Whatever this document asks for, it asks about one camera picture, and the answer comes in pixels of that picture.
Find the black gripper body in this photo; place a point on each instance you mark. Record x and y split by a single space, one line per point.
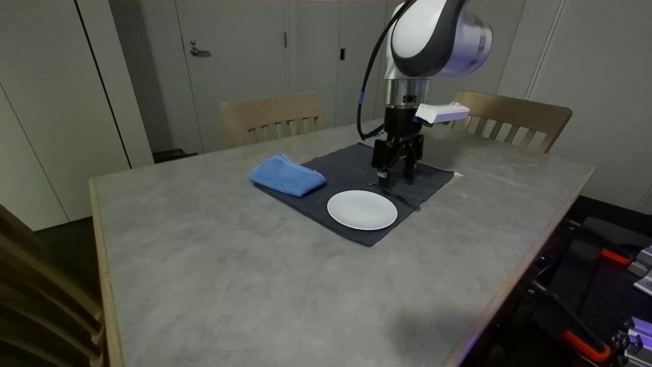
400 144

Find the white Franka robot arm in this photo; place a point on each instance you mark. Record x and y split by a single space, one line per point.
434 33

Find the white round plate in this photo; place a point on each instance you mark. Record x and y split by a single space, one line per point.
362 211

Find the dark fabric placemat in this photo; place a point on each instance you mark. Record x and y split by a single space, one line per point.
347 164

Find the blue folded cloth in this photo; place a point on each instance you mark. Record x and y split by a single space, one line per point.
287 175

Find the light wooden chair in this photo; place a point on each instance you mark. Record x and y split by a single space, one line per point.
41 292
268 112
516 112

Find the short aluminium profile pieces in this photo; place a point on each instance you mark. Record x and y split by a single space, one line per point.
644 268

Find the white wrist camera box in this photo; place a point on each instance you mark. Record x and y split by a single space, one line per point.
441 112

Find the small black wall switch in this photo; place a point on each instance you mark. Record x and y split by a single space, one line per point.
346 54

